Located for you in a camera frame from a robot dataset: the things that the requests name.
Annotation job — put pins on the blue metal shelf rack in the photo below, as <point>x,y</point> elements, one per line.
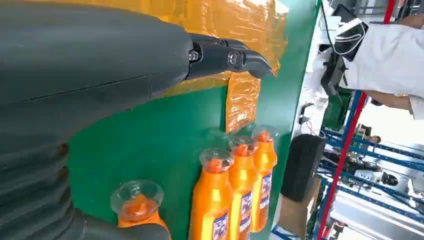
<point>391,155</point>

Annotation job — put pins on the orange bottle with clear cap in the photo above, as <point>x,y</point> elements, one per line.
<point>212,202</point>
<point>265,159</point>
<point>243,179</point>
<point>137,205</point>

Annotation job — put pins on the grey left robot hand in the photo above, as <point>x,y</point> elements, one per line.
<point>82,59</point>

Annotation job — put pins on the person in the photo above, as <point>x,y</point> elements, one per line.
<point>391,59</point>

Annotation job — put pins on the black zip case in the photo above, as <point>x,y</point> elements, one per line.
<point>303,167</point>

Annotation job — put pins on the open cardboard box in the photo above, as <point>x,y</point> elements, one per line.
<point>296,213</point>

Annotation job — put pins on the red shelf post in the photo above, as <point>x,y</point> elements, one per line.
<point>344,152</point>

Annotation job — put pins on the dark tablet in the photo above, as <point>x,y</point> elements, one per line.
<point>351,41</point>

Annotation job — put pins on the green crate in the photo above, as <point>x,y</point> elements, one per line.
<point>336,111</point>

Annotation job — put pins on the green table mat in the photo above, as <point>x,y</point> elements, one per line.
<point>165,132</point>

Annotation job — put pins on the yellow plastic sheet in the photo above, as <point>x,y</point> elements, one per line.
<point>232,20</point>

